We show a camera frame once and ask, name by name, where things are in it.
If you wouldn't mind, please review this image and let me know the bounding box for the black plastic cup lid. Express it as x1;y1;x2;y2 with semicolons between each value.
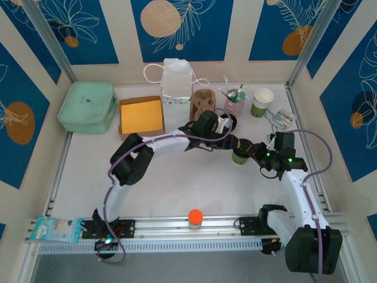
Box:
219;113;238;130
232;147;250;159

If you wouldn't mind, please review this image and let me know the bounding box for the white green paper cup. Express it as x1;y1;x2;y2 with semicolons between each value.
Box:
232;149;250;166

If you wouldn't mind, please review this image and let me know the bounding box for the white paper carry bag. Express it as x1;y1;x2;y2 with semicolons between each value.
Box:
143;58;209;133

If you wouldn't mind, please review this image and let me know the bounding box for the colourful striped sachet packet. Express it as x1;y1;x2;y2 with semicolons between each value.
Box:
270;109;295;130

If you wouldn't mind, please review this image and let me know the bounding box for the pink holder cup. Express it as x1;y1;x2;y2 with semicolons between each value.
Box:
225;88;247;117

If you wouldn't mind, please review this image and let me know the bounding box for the green cup with lid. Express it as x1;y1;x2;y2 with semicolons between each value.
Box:
250;87;275;119

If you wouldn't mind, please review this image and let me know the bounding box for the brown cardboard napkin box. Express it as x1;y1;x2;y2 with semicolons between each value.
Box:
117;96;166;142

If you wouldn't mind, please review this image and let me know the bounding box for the orange capped small jar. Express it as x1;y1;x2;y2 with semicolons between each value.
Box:
188;209;204;230

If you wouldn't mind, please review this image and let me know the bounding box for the black base controller board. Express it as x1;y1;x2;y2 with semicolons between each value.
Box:
94;238;118;260
260;238;285;256

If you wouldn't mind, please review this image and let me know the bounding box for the mint green zip case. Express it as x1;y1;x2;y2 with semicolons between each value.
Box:
57;81;118;134

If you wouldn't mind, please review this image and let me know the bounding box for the blue white snack packet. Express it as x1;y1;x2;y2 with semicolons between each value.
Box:
29;215;83;244

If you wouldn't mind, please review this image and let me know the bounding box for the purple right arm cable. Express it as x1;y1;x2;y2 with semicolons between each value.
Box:
266;129;333;283

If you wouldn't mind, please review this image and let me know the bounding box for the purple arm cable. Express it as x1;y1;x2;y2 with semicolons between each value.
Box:
266;129;333;283
95;108;235;265

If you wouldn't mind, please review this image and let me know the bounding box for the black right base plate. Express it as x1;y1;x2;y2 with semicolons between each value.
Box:
238;216;293;236

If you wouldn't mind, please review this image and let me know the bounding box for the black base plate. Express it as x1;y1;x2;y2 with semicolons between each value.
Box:
81;219;137;239
238;216;293;236

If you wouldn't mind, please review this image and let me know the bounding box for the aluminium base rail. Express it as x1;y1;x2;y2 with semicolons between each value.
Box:
25;212;350;241

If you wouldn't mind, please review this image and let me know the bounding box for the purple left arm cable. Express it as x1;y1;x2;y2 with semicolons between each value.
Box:
95;108;235;265

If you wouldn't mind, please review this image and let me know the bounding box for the aluminium frame post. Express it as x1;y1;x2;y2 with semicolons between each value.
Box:
20;0;78;85
287;0;344;89

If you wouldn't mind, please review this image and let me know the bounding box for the white slotted cable duct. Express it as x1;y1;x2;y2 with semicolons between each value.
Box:
37;239;263;255

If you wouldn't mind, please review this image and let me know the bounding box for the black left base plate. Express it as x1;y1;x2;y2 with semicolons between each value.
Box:
81;219;137;239

